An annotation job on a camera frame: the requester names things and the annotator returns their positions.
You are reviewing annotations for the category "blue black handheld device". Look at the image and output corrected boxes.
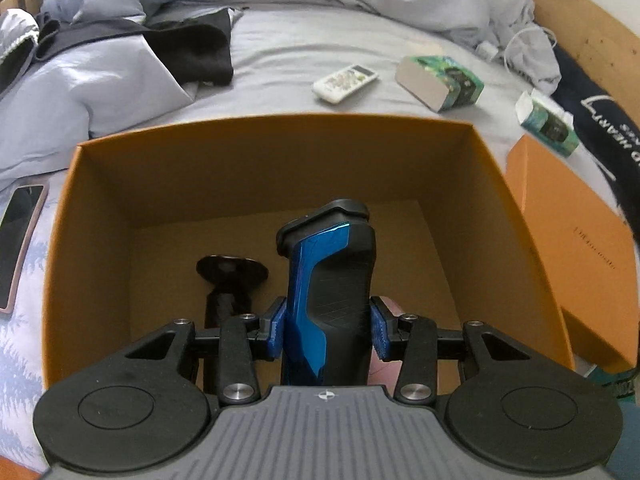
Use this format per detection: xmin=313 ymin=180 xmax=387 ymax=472
xmin=276 ymin=198 xmax=376 ymax=387

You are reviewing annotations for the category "orange box lid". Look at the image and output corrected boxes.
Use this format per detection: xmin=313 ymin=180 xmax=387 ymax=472
xmin=506 ymin=134 xmax=639 ymax=373

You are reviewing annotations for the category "pink computer mouse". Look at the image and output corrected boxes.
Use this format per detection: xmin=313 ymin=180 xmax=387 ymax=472
xmin=368 ymin=296 xmax=418 ymax=394

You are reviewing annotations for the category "orange cardboard box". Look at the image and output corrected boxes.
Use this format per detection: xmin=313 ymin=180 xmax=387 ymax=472
xmin=42 ymin=114 xmax=574 ymax=386

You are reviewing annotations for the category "open green tissue pack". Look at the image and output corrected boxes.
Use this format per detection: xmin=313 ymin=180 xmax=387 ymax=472
xmin=515 ymin=89 xmax=580 ymax=157

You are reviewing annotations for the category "smartphone with pink case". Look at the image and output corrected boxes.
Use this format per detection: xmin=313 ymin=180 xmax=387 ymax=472
xmin=0 ymin=182 xmax=49 ymax=314

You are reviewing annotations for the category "white remote control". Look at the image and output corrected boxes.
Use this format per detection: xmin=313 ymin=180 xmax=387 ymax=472
xmin=311 ymin=64 xmax=378 ymax=104

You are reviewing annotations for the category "navy printed pillow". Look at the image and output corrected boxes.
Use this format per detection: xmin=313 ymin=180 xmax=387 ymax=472
xmin=551 ymin=46 xmax=640 ymax=237

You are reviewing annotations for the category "black garment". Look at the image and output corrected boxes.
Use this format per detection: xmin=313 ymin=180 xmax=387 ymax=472
xmin=0 ymin=6 xmax=237 ymax=97

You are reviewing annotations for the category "light blue jacket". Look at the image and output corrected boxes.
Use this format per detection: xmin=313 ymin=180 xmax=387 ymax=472
xmin=0 ymin=0 xmax=202 ymax=191

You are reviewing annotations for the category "wooden headboard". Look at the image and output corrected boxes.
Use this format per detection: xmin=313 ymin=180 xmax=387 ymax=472
xmin=534 ymin=0 xmax=639 ymax=122

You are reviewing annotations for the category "white charger with cable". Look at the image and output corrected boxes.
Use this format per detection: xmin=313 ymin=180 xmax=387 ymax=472
xmin=474 ymin=25 xmax=560 ymax=81

